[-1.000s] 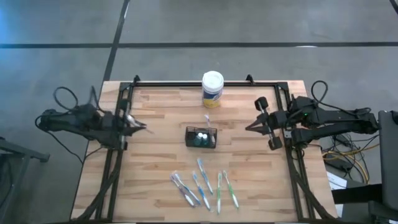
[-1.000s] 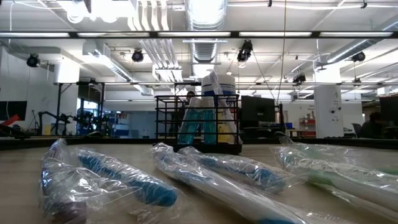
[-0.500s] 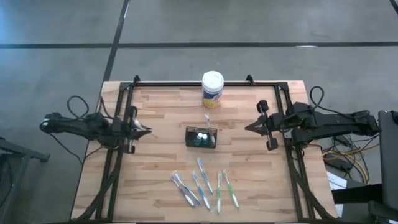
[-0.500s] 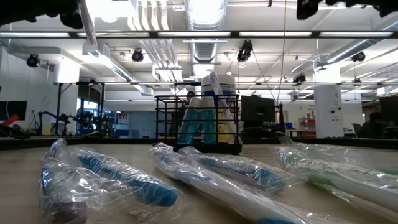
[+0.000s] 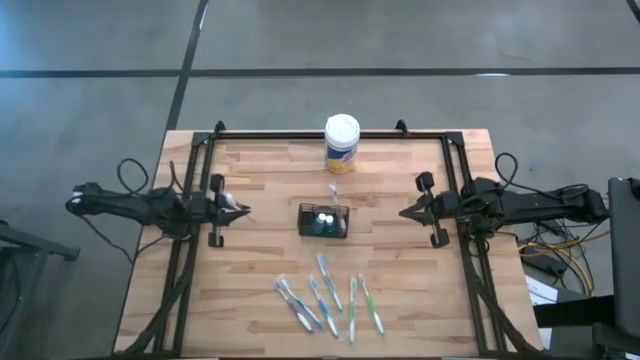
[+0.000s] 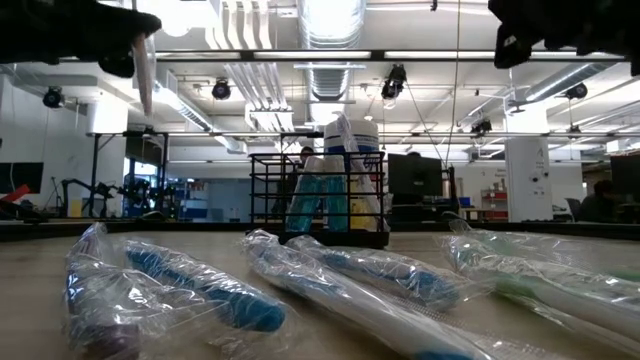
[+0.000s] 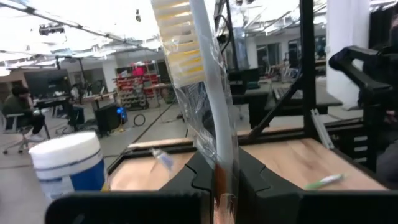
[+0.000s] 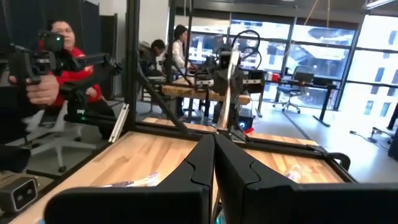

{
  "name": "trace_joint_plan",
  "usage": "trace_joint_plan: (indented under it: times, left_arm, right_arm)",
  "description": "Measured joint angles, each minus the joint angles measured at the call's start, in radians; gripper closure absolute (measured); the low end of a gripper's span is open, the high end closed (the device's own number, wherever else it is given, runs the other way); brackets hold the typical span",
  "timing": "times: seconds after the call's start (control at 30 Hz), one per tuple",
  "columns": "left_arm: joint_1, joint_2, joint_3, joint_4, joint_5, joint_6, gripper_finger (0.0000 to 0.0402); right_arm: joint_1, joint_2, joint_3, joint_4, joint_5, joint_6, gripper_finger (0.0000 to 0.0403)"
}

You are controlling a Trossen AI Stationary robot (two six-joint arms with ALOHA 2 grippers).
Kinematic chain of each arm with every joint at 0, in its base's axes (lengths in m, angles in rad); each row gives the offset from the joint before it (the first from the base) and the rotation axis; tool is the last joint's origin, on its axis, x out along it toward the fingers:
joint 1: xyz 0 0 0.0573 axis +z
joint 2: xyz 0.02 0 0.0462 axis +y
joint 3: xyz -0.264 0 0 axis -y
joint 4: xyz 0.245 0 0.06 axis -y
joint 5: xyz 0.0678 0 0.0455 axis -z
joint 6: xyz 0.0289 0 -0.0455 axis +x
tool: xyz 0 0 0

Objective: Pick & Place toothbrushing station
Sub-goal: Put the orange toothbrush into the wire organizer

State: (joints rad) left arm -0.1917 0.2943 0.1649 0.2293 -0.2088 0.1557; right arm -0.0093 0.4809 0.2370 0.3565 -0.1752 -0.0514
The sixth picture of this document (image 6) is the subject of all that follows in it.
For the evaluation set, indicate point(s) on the green toothbrush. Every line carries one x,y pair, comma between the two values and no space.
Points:
550,300
550,247

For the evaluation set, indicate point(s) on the black background robot arm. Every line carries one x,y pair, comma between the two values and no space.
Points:
105,190

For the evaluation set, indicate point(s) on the blue toothbrush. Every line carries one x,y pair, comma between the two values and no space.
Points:
400,277
350,300
240,305

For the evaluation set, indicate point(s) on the silver ventilation duct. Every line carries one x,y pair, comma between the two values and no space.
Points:
330,50

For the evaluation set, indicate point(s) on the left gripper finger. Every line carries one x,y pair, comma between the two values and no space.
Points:
120,39
127,20

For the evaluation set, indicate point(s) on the small red shelf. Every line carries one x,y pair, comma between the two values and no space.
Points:
494,197

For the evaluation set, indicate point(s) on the black background rig frame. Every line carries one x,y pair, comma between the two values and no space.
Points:
93,175

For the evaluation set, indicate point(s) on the black wall screen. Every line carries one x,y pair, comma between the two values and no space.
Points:
22,177

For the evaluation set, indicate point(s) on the black computer monitor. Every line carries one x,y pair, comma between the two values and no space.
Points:
626,177
415,177

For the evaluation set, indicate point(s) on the black overhead camera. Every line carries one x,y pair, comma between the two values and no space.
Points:
395,80

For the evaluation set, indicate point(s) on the person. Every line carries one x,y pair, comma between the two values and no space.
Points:
306,154
600,202

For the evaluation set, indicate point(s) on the purple grey toothbrush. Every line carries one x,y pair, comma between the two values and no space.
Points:
115,345

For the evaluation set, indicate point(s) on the black ceiling spotlight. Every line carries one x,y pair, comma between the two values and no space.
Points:
481,127
221,90
52,97
577,91

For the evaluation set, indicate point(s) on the white-lidded blue yellow wipes canister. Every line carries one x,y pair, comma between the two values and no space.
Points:
365,135

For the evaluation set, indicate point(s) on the white pillar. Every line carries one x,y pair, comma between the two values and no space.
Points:
527,180

